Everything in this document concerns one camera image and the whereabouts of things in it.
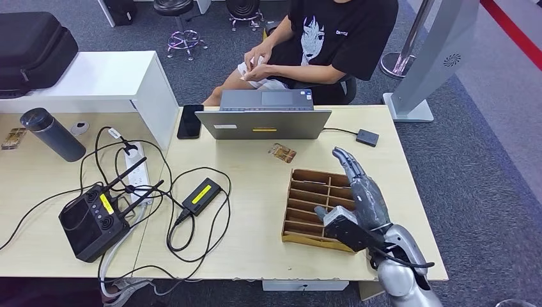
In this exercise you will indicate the person's left hand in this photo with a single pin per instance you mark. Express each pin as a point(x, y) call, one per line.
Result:
point(258, 73)

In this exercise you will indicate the person's right hand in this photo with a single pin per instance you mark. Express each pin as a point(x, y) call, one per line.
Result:
point(259, 53)

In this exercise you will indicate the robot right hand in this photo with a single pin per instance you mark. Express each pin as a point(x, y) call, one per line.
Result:
point(368, 199)

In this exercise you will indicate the cardboard card organizer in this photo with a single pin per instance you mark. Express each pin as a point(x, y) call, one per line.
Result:
point(305, 199)

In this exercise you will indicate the person's left forearm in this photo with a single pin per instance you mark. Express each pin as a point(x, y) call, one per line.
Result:
point(313, 73)

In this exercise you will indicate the person's right forearm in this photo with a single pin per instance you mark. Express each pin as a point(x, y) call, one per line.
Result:
point(280, 36)

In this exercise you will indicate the person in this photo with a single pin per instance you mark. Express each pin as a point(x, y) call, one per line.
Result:
point(338, 38)

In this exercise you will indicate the brown patterned card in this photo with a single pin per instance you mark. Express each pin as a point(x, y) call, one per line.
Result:
point(13, 139)
point(282, 153)

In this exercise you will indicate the black stool with chrome base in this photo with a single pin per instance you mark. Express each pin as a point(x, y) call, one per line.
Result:
point(173, 6)
point(242, 8)

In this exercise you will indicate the grey laptop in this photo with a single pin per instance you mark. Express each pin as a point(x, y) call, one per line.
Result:
point(260, 125)

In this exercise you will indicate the small black box device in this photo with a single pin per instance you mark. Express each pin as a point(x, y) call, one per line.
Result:
point(367, 138)

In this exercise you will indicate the white furniture panel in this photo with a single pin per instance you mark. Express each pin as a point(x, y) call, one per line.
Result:
point(203, 5)
point(106, 13)

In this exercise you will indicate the black smartphone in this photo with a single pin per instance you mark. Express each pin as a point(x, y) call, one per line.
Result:
point(190, 122)

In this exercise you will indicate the white box under desk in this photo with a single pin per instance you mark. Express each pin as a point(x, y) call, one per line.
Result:
point(304, 286)

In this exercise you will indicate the black adapter with yellow label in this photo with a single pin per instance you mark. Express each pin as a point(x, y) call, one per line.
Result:
point(202, 196)

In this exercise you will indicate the black bag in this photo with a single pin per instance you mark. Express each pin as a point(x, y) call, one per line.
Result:
point(119, 10)

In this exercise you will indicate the white power strip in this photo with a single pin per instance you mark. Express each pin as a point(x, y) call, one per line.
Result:
point(140, 175)

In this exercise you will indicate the grey kiosk stand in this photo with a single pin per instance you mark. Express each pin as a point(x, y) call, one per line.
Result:
point(432, 55)

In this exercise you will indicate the white cabinet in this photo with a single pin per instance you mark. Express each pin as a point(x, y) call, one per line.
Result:
point(96, 78)

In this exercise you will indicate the small white round object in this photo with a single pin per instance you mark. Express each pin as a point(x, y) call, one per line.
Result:
point(79, 127)

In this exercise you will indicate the dark thermos bottle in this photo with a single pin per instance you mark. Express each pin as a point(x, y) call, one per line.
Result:
point(56, 135)

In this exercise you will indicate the black carrying case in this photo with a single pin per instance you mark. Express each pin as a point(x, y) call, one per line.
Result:
point(34, 53)

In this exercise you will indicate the black remote controller with antennas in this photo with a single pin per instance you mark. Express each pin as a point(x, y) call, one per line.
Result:
point(89, 229)

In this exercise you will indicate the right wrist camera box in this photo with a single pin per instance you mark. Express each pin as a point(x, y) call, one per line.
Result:
point(347, 233)

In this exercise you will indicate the chrome stanchion post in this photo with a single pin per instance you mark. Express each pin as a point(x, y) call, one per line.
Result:
point(407, 46)

